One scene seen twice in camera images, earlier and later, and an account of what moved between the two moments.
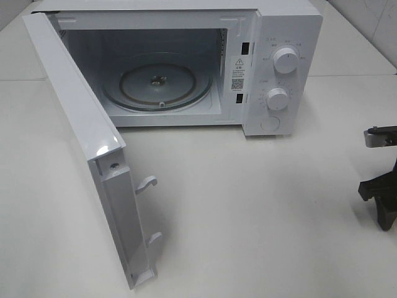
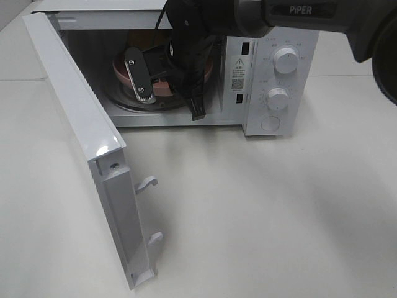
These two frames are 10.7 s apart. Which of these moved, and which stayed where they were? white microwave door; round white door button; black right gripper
Moved: black right gripper
Stayed: round white door button; white microwave door
